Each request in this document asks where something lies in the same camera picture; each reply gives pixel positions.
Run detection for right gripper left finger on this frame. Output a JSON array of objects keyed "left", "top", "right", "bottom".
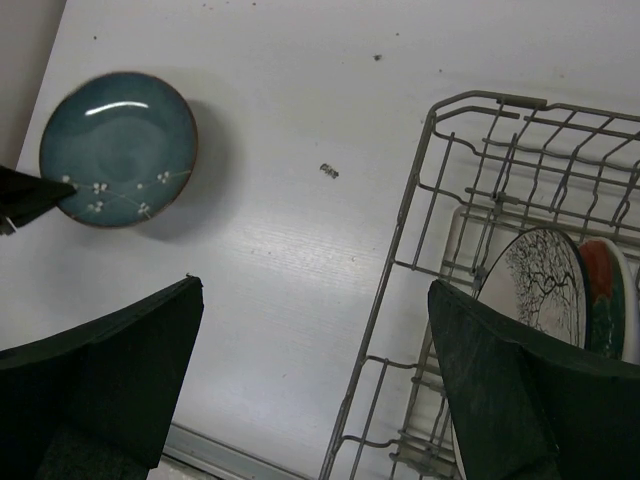
[{"left": 1, "top": 276, "right": 204, "bottom": 479}]

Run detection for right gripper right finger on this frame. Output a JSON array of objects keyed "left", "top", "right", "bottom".
[{"left": 427, "top": 281, "right": 639, "bottom": 479}]

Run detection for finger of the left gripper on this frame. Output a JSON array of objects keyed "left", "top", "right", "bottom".
[
  {"left": 1, "top": 166, "right": 76, "bottom": 225},
  {"left": 0, "top": 216, "right": 16, "bottom": 236}
]

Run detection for teal plate white flowers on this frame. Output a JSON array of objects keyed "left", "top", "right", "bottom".
[{"left": 39, "top": 71, "right": 198, "bottom": 228}]

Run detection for cream plate tree pattern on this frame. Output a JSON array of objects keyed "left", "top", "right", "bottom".
[{"left": 449, "top": 225, "right": 594, "bottom": 480}]

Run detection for red plate blue flower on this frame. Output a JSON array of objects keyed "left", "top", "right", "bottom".
[{"left": 579, "top": 237, "right": 639, "bottom": 365}]

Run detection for aluminium rail frame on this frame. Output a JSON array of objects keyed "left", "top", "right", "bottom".
[{"left": 163, "top": 423, "right": 309, "bottom": 480}]

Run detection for grey wire dish rack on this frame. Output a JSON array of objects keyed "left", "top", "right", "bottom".
[{"left": 320, "top": 90, "right": 639, "bottom": 479}]

